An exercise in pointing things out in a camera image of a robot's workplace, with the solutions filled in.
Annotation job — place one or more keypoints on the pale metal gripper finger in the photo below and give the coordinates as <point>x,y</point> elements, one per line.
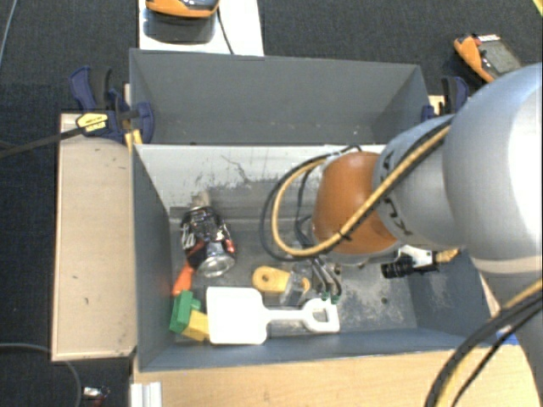
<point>292,296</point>
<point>299,277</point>

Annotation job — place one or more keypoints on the yellow tag with hole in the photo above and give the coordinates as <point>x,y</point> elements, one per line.
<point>271,280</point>

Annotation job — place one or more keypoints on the white toy shovel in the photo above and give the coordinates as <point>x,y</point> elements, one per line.
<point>235,316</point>

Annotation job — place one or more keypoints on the yellow block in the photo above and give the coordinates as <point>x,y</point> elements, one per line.
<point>197,327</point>

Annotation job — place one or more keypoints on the crushed black and red can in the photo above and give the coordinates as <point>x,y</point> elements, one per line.
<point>208,235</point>

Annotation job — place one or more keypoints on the orange toy carrot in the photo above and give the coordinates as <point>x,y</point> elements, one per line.
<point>183,280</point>

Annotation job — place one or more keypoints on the green block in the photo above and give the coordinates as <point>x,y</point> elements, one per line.
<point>182,310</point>

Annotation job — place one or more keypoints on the grey metal bin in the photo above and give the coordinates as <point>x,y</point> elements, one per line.
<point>263,104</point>

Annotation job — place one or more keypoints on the pale wood board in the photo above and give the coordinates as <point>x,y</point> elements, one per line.
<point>95,244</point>

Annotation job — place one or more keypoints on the black cylinder on white bracket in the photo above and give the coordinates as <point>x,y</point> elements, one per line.
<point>396,268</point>

